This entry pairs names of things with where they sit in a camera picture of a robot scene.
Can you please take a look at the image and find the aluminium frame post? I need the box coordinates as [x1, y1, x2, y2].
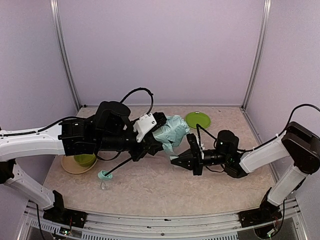
[49, 0, 82, 111]
[241, 0, 272, 112]

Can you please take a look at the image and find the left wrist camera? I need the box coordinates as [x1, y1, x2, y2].
[133, 112, 167, 143]

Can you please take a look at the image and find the mint green folding umbrella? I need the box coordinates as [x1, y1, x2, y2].
[94, 113, 190, 182]

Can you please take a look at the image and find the right camera cable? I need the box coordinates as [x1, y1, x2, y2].
[196, 123, 221, 151]

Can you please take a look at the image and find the green plate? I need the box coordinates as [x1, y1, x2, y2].
[184, 111, 211, 129]

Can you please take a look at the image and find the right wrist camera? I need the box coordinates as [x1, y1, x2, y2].
[186, 133, 203, 162]

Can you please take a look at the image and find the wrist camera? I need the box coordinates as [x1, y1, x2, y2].
[186, 133, 203, 162]
[133, 112, 167, 143]

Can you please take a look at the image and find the beige plate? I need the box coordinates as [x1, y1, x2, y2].
[60, 156, 97, 175]

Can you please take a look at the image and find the right aluminium frame post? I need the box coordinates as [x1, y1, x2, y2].
[241, 0, 272, 112]

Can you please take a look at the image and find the left camera cable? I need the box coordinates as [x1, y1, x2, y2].
[119, 86, 155, 116]

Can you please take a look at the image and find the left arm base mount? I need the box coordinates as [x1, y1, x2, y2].
[43, 190, 88, 229]

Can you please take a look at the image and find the camera cable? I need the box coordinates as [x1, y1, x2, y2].
[119, 86, 155, 116]
[196, 123, 221, 151]

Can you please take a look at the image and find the aluminium front rail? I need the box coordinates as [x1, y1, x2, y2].
[14, 207, 311, 240]

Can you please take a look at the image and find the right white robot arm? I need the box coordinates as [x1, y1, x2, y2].
[171, 121, 320, 208]

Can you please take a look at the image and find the green bowl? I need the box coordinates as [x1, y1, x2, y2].
[73, 154, 97, 167]

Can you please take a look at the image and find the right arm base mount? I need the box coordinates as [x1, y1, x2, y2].
[238, 188, 283, 228]

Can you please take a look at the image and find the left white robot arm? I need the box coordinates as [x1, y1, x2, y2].
[0, 101, 167, 213]

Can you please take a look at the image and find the left aluminium frame post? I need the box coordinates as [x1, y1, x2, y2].
[49, 0, 82, 111]

